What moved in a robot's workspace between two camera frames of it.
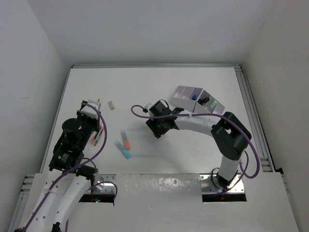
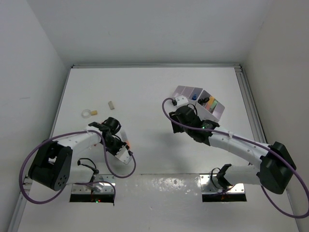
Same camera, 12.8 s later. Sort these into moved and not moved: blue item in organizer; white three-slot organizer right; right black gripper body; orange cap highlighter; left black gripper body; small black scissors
Moved: right black gripper body; left black gripper body
Not moved: orange cap highlighter; white three-slot organizer right; small black scissors; blue item in organizer
